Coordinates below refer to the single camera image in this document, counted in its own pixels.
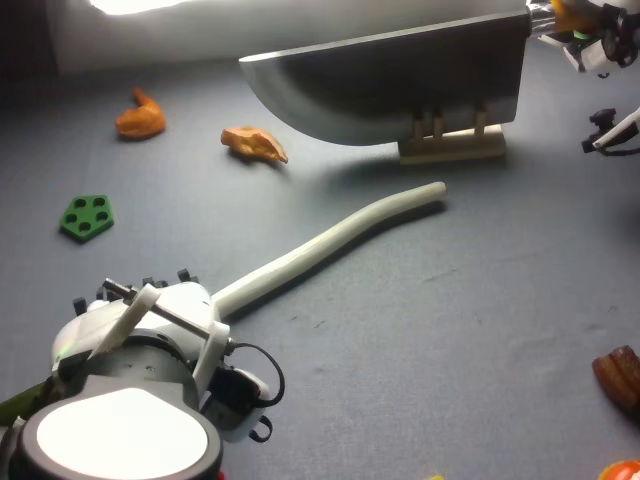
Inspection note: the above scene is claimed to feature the green pentagon block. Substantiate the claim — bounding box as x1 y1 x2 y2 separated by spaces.
59 194 116 245

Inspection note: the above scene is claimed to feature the large kitchen knife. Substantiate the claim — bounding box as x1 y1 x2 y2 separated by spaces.
238 0 601 147

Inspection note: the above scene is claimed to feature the wooden peg board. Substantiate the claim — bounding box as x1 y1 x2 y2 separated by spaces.
398 104 507 166

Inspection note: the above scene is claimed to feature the grey table cloth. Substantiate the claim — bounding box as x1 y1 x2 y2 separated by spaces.
0 29 640 480

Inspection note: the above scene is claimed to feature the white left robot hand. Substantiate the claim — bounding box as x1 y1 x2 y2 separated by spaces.
52 268 221 371

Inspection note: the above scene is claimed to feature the orange toy chicken wing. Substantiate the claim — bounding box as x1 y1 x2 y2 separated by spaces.
115 87 167 141

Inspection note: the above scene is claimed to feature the brown ribbed toy food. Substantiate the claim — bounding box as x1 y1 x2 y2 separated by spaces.
592 344 640 426

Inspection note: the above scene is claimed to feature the red orange toy food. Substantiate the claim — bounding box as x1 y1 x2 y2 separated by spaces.
597 459 640 480

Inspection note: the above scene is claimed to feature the pale green leek stalk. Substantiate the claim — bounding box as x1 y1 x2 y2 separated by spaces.
0 181 447 426

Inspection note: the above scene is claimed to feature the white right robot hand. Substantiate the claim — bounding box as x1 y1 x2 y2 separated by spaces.
542 0 640 79

